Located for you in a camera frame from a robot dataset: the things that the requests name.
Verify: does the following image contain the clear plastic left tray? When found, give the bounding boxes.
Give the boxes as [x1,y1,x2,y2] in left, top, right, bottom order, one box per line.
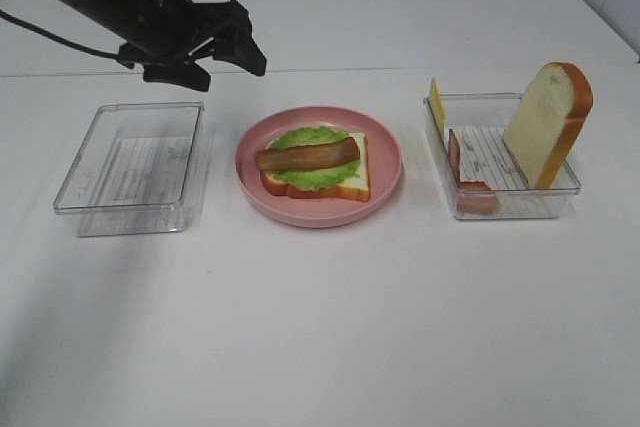
[53,102,209,237]

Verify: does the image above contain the pink round plate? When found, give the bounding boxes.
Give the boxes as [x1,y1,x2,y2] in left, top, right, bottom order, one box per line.
[235,106,403,228]

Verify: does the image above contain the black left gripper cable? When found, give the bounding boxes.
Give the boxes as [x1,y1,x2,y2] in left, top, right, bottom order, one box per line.
[0,0,246,61]

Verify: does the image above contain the clear plastic right tray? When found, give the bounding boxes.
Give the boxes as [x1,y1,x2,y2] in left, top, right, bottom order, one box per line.
[423,93,581,220]

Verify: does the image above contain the yellow cheese slice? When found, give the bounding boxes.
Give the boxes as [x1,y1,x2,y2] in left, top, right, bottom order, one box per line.
[428,78,446,139]

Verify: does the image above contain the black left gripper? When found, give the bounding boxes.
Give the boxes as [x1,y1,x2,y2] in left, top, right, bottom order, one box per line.
[117,0,268,93]

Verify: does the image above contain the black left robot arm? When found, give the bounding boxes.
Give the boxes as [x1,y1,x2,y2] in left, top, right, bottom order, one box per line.
[1,0,266,92]

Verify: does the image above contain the bread slice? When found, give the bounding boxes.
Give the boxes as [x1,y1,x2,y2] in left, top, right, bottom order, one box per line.
[503,62,593,190]
[260,127,371,202]

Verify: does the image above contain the bacon strip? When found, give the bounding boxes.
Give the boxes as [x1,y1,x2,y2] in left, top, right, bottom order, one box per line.
[254,137,360,171]
[448,129,500,215]

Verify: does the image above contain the clear plastic tray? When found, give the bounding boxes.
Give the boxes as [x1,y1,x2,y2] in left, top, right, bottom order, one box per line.
[53,102,209,237]
[423,93,581,220]

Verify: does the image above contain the green lettuce leaf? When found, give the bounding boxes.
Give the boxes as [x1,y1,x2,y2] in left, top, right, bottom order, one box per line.
[266,126,368,192]

